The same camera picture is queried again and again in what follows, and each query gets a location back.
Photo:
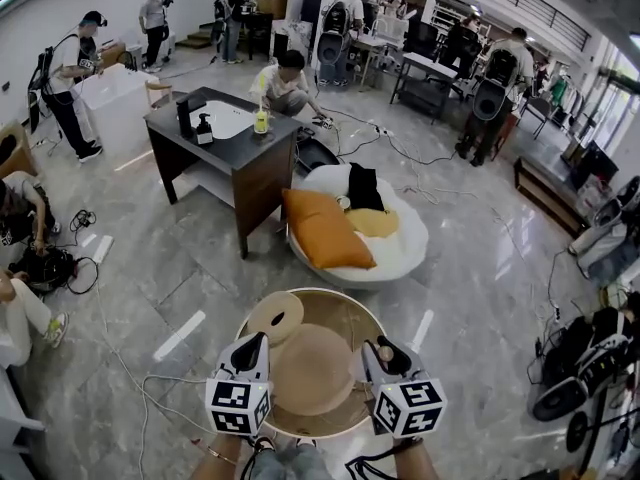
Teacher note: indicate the white sink basin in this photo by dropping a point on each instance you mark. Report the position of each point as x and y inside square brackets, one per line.
[225, 118]

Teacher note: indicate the white metal desk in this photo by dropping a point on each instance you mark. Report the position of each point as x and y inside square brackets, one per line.
[372, 43]

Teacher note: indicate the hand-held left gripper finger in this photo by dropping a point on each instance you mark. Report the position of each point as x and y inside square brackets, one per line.
[225, 360]
[266, 358]

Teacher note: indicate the brown wooden armchair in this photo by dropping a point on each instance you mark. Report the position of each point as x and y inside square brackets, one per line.
[15, 148]

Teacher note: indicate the black backpack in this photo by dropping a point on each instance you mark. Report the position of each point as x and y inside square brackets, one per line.
[317, 155]

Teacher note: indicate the person's right forearm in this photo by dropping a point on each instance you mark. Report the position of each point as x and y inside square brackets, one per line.
[417, 463]

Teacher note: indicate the dark wooden sink cabinet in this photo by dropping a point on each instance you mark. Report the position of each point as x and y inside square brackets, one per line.
[260, 178]

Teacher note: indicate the black round stand base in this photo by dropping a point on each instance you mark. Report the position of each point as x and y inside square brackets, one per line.
[577, 430]

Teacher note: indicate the black soap dispenser bottle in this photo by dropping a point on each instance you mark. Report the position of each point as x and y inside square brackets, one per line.
[204, 130]

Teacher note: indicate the white cabinet box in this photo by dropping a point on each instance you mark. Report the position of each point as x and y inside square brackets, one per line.
[112, 103]

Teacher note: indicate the yellow bottle on desk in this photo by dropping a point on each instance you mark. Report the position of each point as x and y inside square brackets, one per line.
[261, 122]

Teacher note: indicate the person's left forearm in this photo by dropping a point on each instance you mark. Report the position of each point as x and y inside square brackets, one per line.
[222, 468]

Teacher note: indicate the low wooden bench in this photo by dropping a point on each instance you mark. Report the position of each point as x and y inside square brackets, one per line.
[545, 193]

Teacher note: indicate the orange cushion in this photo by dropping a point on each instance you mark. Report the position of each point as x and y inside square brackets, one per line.
[327, 230]

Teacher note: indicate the black frame table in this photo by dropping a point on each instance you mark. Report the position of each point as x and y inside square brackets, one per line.
[425, 75]

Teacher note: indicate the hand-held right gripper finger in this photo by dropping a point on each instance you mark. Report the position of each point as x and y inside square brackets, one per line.
[369, 360]
[412, 360]

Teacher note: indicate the white power strip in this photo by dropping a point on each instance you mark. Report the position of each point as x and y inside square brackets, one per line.
[382, 130]
[103, 249]

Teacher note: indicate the white round lounge chair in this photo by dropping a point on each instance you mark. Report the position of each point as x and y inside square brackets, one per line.
[400, 248]

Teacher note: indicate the round beige basin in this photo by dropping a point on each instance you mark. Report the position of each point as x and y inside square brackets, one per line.
[350, 313]

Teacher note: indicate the yellow toothbrush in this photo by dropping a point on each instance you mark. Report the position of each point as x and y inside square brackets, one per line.
[260, 95]

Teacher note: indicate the light wooden chair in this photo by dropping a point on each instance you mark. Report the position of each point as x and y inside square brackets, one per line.
[161, 93]

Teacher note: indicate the black equipment bag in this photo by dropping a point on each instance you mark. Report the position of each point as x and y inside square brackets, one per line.
[47, 270]

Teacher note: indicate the black office chair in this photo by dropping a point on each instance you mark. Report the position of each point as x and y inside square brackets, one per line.
[422, 38]

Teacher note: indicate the beige spool-shaped ornament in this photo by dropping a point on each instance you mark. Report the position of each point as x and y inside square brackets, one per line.
[275, 318]

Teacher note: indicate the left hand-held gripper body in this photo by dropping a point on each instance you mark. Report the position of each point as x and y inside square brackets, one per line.
[230, 403]

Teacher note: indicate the black tall cabinet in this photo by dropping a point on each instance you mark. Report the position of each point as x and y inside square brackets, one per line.
[311, 5]

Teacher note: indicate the small white round clock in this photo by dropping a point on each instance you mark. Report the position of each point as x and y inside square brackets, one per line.
[344, 202]

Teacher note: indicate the black sink faucet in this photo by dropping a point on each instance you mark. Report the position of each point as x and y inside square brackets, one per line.
[186, 115]

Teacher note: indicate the black wristband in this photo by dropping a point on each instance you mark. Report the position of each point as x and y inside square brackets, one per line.
[407, 443]

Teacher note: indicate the grey black backpack rig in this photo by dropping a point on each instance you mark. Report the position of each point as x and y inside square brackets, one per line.
[575, 383]

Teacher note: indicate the black metal chair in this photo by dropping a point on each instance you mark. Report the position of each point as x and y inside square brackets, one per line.
[537, 110]

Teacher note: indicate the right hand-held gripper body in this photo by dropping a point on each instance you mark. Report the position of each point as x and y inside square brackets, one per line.
[415, 398]

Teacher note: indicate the wooden stairs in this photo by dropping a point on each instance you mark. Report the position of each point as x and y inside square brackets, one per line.
[197, 38]

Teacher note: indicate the yellow cushion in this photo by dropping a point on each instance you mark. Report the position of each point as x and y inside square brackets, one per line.
[372, 222]

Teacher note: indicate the person's blue jeans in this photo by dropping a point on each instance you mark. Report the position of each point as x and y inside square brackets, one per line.
[285, 465]

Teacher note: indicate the cardboard box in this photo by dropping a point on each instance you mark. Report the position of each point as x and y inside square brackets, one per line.
[272, 0]

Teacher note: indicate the black garment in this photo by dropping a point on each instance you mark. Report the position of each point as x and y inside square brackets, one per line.
[365, 185]

